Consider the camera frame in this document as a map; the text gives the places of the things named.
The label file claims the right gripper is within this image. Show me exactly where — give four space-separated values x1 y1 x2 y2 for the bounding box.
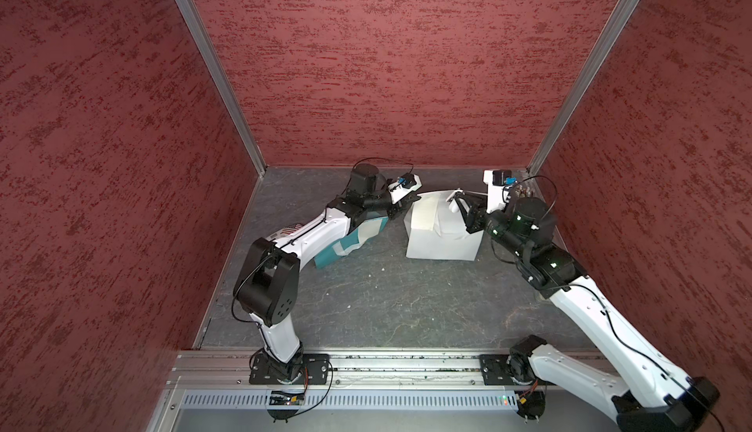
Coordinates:
453 190 529 257

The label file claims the white receipt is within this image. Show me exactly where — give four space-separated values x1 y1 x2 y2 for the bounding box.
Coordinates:
409 192 441 231

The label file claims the teal gift bag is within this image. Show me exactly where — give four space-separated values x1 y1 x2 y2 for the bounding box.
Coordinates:
313 217 389 269

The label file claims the white gift bag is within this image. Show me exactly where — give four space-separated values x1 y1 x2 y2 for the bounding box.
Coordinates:
403 191 483 262

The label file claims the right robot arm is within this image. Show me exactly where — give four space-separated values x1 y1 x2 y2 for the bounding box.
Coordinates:
450 192 720 431

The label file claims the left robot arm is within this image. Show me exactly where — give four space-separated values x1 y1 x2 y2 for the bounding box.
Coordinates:
230 160 422 384

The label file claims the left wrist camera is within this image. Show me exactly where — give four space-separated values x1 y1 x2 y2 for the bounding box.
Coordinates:
388 173 422 204

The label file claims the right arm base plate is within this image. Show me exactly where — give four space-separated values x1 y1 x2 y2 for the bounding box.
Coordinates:
479 354 551 390

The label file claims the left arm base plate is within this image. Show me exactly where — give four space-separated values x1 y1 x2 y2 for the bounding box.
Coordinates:
249 352 330 386

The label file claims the right corner aluminium post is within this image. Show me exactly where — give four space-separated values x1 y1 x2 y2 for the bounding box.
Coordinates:
527 0 641 175

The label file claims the corner aluminium post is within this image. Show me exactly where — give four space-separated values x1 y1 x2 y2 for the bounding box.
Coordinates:
527 0 641 175
174 0 268 177

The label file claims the aluminium front rail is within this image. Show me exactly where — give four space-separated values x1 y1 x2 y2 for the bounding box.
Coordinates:
166 349 517 390

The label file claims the perforated cable tray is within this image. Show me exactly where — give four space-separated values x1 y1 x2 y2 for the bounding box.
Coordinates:
181 390 518 412

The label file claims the left corner aluminium post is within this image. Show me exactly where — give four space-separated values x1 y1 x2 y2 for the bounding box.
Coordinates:
174 0 268 177

